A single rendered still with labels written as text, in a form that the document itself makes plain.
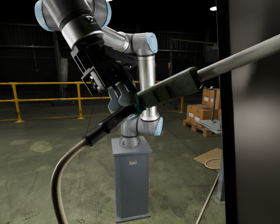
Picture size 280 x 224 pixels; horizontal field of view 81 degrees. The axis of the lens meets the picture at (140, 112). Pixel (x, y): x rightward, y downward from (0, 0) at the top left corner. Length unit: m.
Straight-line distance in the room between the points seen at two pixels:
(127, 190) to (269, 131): 1.23
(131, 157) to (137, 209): 0.50
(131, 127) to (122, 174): 0.38
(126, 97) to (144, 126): 0.86
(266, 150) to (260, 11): 0.29
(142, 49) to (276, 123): 0.82
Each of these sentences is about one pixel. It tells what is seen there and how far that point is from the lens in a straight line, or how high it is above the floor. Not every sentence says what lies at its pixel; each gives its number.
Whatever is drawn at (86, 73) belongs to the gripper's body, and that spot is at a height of 1.23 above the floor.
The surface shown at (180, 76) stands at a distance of 0.35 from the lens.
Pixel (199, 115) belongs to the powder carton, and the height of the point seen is 0.39.
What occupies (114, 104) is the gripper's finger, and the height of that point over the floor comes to 1.15.
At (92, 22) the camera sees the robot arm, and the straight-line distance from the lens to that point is 0.45.
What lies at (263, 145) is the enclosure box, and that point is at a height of 1.08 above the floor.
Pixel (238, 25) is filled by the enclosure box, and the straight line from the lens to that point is 0.50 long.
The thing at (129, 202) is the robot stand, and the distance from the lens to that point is 1.58.
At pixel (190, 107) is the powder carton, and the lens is 3.86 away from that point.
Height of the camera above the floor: 1.23
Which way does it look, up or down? 13 degrees down
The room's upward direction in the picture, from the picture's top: straight up
